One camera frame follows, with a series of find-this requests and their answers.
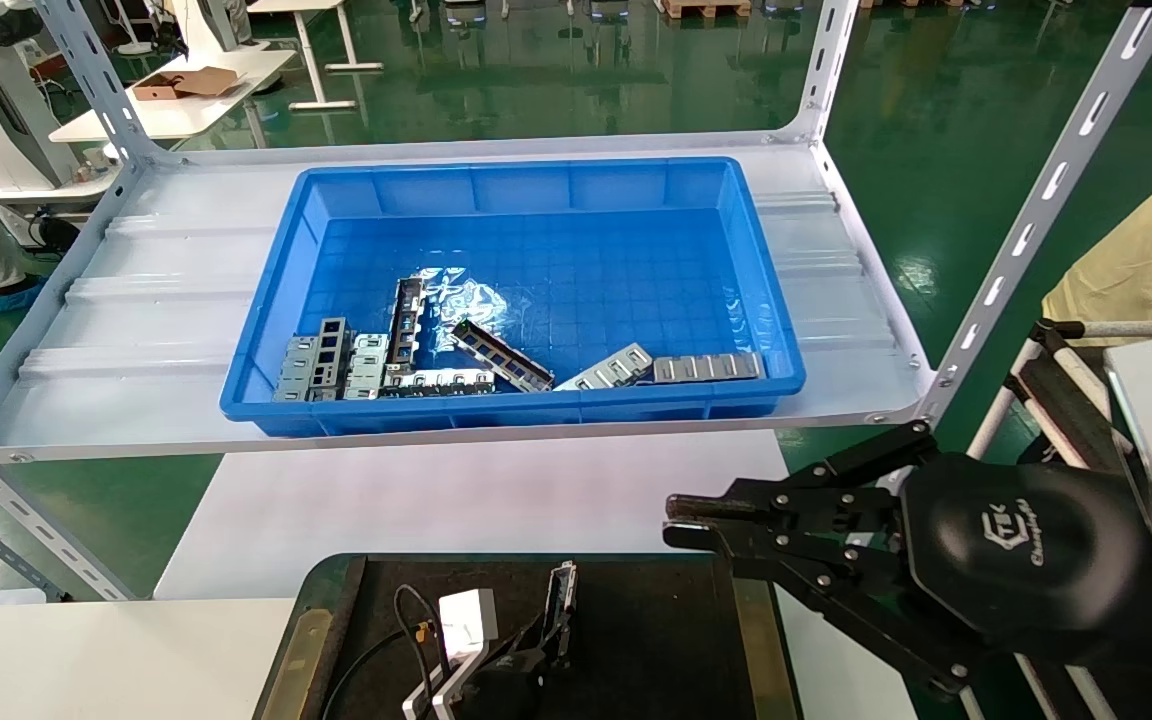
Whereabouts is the white metal shelf rack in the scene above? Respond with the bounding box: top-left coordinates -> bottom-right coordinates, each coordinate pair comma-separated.
0,0 -> 1152,603

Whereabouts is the black white folding stand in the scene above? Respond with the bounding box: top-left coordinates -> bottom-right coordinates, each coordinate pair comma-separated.
971,318 -> 1152,471

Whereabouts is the silver ribbed flat metal part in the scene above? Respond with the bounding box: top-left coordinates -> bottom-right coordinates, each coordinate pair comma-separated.
554,343 -> 655,393

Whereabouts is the dark open metal cage part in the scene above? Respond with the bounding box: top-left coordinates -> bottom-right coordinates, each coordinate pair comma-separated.
449,318 -> 557,393

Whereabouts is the grey ribbed flat metal part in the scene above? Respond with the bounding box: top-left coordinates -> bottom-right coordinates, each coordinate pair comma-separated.
652,352 -> 765,384

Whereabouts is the wooden pallet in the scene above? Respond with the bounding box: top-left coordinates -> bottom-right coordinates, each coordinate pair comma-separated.
661,0 -> 752,19

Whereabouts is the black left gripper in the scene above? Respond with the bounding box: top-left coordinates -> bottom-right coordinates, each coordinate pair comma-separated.
456,613 -> 574,720

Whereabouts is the cardboard box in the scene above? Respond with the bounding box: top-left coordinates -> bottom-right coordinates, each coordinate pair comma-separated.
131,66 -> 242,101

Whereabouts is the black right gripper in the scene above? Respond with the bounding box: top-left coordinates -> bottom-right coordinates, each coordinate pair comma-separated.
663,420 -> 1152,720

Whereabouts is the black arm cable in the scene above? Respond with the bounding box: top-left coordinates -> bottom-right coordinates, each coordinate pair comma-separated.
321,585 -> 452,720

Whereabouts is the black container tray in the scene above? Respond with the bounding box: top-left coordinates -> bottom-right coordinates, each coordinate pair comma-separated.
254,553 -> 802,720

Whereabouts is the upright open metal cage part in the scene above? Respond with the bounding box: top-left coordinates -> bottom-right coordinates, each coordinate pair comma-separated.
386,277 -> 427,373

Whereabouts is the pale flat metal part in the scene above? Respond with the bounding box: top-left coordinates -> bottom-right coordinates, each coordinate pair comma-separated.
344,333 -> 390,401

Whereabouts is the light grey slotted metal part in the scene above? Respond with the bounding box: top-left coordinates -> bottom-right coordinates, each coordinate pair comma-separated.
274,335 -> 322,403

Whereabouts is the dark grey slotted metal part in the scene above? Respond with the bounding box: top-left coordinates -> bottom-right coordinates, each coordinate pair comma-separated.
311,317 -> 352,401

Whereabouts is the clear plastic bag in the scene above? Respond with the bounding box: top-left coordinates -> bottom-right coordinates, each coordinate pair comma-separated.
416,267 -> 512,351

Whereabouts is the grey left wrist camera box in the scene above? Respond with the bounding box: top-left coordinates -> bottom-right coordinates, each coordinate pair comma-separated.
404,588 -> 499,720

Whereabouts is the white table with thin legs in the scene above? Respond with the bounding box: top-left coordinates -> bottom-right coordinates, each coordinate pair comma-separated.
246,0 -> 384,111

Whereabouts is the yellow protective garment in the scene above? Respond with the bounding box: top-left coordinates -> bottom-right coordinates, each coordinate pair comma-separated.
1041,140 -> 1152,321

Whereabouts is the blue plastic bin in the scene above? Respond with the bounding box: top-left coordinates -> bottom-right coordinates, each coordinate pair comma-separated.
219,156 -> 805,438

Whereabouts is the long silver metal part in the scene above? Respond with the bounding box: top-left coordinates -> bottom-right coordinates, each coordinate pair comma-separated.
381,368 -> 495,398

